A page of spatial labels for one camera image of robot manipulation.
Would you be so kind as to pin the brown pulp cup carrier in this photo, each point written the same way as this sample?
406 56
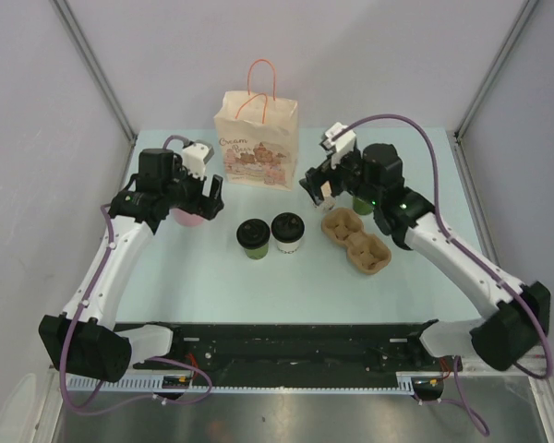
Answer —
364 250

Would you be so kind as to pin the white slotted cable duct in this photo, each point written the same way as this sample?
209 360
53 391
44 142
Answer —
170 384

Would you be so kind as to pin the printed paper takeout bag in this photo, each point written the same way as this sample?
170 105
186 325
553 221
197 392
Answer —
258 134

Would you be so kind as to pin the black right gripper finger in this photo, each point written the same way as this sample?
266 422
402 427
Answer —
313 190
320 174

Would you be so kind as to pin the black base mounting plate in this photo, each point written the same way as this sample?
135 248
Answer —
359 356

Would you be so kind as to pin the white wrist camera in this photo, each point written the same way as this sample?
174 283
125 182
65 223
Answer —
337 141
195 158

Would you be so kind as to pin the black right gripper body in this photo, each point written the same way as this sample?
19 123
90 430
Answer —
348 175

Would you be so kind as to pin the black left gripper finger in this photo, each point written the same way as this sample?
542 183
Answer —
216 188
210 207

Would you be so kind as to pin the green paper cup stack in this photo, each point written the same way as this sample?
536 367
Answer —
362 207

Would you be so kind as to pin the white paper cup stack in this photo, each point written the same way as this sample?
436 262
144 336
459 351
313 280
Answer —
327 202

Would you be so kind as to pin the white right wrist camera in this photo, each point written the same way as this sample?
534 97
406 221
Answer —
337 141

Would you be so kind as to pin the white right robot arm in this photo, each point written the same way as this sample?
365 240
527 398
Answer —
513 316

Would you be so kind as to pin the black cup lid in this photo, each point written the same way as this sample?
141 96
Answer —
253 234
287 227

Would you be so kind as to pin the pink straw holder cup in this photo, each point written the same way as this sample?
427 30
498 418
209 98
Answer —
186 219

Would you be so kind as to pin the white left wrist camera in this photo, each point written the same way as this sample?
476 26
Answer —
195 158

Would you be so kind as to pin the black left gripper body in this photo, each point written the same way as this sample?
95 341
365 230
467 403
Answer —
186 194

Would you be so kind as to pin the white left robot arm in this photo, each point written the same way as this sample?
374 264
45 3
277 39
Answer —
82 340

